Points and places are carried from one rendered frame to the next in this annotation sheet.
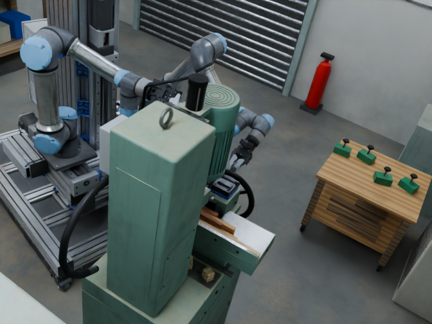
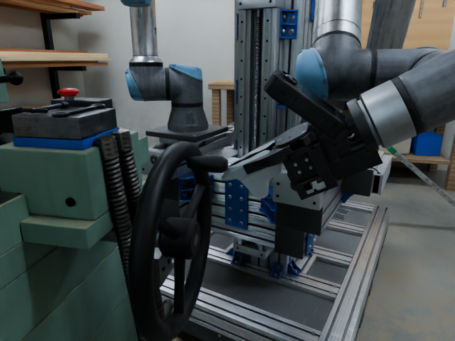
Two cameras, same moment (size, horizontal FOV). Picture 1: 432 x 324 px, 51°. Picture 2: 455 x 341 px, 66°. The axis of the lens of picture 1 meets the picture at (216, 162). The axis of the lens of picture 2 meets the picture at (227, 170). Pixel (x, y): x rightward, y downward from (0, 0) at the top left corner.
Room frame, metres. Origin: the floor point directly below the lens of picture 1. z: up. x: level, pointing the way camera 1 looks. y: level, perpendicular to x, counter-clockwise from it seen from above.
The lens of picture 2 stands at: (1.61, -0.56, 1.07)
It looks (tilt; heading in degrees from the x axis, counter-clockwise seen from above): 18 degrees down; 79
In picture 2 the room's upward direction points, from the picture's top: straight up
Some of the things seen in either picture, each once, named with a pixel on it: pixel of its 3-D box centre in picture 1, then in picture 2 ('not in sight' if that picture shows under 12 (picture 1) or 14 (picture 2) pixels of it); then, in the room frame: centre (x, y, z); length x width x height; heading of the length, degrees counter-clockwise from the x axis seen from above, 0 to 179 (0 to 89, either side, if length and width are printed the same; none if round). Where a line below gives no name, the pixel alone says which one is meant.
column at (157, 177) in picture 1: (155, 217); not in sight; (1.04, 0.16, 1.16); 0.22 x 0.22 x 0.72; 67
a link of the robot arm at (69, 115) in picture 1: (63, 121); (184, 82); (1.69, 0.74, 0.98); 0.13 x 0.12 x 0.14; 179
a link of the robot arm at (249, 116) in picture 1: (245, 118); (413, 76); (1.97, -0.10, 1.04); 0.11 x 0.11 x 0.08; 65
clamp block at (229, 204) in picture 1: (218, 196); (76, 168); (1.48, -0.04, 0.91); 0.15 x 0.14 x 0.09; 67
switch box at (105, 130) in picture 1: (117, 146); not in sight; (1.07, 0.30, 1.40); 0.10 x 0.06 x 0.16; 157
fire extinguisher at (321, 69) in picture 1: (319, 83); not in sight; (4.13, -0.84, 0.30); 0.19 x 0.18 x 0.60; 155
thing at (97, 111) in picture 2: (220, 183); (74, 118); (1.49, -0.04, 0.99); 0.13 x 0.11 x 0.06; 67
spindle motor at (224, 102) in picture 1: (207, 133); not in sight; (1.31, 0.05, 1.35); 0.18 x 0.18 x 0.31
